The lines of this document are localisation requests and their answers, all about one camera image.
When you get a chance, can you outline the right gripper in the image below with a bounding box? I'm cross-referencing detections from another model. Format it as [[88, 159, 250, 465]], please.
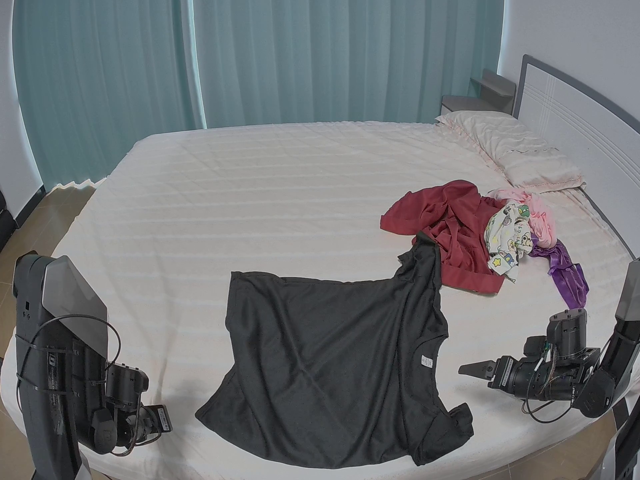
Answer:
[[492, 355, 551, 401]]

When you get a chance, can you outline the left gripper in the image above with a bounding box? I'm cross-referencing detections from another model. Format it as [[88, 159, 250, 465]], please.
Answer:
[[131, 404, 174, 441]]

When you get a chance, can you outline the black T-shirt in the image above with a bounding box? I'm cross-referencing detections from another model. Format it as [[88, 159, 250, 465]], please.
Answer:
[[195, 230, 475, 469]]

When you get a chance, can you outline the bed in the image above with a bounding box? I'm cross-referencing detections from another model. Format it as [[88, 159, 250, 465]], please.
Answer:
[[0, 54, 640, 480]]

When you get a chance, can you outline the purple garment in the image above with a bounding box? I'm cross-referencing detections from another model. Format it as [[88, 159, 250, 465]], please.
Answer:
[[529, 238, 591, 308]]

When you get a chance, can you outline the white printed garment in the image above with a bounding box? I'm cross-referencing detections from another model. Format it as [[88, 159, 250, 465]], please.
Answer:
[[484, 203, 536, 285]]

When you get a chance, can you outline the pink garment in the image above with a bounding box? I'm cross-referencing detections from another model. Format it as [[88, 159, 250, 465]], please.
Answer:
[[487, 188, 558, 249]]

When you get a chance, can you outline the dark red garment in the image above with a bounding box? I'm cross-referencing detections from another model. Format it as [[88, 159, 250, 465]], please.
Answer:
[[380, 179, 505, 296]]

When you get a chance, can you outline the cream pillow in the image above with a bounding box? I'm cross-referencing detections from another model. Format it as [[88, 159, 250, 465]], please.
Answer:
[[434, 110, 587, 191]]

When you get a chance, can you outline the grey bedside table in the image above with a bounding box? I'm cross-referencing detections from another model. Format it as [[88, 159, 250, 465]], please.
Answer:
[[441, 68, 517, 117]]

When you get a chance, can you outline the blue-green curtain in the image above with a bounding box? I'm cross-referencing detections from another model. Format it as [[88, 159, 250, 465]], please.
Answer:
[[190, 0, 506, 130], [12, 0, 207, 191]]

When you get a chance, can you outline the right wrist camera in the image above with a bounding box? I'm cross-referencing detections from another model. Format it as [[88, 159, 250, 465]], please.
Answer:
[[524, 335, 551, 364]]

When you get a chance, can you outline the black cable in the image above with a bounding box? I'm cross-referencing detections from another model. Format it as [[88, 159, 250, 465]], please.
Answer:
[[30, 315, 122, 369], [522, 395, 573, 423]]

